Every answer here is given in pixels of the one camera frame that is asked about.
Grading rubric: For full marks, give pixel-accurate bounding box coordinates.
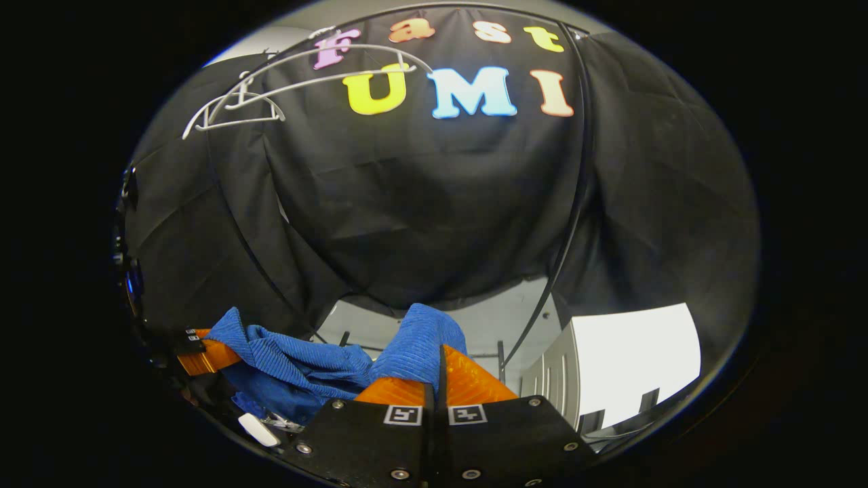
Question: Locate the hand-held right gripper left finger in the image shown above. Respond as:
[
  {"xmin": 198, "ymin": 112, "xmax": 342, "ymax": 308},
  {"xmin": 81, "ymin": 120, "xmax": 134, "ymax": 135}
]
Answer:
[{"xmin": 281, "ymin": 376, "xmax": 435, "ymax": 488}]

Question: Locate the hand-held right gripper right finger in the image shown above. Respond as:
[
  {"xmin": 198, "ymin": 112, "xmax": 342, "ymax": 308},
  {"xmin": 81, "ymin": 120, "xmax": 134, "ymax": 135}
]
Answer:
[{"xmin": 437, "ymin": 344, "xmax": 597, "ymax": 488}]

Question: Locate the white plastic hanger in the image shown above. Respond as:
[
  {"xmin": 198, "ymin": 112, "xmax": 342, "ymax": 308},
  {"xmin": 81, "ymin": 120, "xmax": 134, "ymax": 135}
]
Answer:
[
  {"xmin": 182, "ymin": 91, "xmax": 286, "ymax": 140},
  {"xmin": 202, "ymin": 44, "xmax": 435, "ymax": 133}
]

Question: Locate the white paper garment tag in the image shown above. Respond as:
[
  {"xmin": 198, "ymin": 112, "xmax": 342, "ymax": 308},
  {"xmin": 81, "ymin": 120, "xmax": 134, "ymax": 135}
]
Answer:
[{"xmin": 239, "ymin": 412, "xmax": 280, "ymax": 448}]

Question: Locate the blue corduroy jacket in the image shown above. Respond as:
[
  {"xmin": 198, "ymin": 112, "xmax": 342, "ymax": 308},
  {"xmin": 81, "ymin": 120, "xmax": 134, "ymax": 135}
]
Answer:
[{"xmin": 207, "ymin": 303, "xmax": 469, "ymax": 428}]

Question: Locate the black metal clothes rack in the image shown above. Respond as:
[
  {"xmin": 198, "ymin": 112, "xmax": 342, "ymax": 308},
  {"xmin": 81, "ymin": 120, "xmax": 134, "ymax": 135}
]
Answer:
[{"xmin": 203, "ymin": 3, "xmax": 594, "ymax": 380}]

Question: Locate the black backdrop cloth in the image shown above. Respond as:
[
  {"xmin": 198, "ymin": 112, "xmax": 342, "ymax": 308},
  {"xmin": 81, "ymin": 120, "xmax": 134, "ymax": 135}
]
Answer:
[{"xmin": 122, "ymin": 5, "xmax": 760, "ymax": 340}]

